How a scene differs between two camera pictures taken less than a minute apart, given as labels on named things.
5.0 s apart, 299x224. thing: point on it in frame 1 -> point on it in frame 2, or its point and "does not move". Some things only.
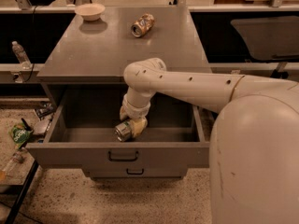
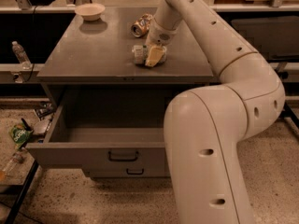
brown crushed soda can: [143, 25] does not move
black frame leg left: [21, 193] does not move
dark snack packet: [45, 108] does not move
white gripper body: [135, 110] -> [158, 35]
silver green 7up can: [122, 132] -> [140, 53]
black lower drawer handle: [135, 173] does not move
